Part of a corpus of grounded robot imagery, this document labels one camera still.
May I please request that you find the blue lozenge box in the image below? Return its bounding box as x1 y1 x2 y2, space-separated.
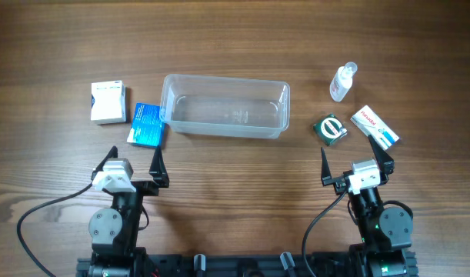
127 103 165 148

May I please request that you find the black camera cable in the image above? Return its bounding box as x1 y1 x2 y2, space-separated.
301 190 349 277
16 182 95 277

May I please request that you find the black left camera cable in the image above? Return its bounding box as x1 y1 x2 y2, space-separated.
16 182 95 277

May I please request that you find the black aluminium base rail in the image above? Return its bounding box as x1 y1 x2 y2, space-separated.
75 251 418 277

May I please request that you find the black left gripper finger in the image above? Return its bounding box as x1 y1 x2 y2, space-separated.
149 148 170 188
91 146 118 179

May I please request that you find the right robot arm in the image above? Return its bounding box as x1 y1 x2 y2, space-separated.
315 136 418 277

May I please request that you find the white spray bottle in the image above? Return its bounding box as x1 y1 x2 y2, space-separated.
329 62 358 102

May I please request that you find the white Panadol box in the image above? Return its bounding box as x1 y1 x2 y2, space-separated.
351 105 400 150

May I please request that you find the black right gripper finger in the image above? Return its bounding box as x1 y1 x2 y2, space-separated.
321 148 345 186
368 135 395 175

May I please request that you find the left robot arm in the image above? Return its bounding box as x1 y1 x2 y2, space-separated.
76 146 169 277

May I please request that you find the white medicine box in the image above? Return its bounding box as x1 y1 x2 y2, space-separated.
90 80 126 125

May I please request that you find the black right camera cable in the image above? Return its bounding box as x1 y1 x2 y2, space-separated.
301 190 349 277

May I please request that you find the green ointment box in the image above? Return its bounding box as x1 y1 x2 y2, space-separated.
312 113 348 146

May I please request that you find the clear plastic container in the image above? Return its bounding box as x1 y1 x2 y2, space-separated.
159 74 291 139

